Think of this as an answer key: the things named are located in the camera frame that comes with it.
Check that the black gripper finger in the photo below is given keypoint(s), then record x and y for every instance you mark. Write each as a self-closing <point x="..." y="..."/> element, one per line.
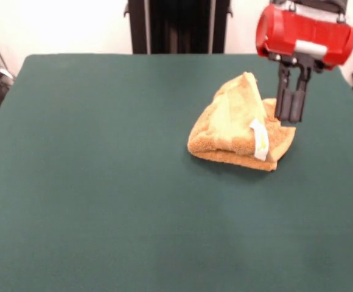
<point x="298" y="103"/>
<point x="284" y="100"/>

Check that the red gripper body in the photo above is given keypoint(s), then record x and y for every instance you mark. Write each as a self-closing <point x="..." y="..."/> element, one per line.
<point x="304" y="33"/>

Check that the orange terry towel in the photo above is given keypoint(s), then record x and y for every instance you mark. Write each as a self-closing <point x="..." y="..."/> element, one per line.
<point x="231" y="121"/>

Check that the dark green table cloth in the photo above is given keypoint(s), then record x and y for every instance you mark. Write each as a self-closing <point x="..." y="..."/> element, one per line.
<point x="103" y="182"/>

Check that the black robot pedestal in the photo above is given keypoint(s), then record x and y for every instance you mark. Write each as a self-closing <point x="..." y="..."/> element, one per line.
<point x="179" y="27"/>

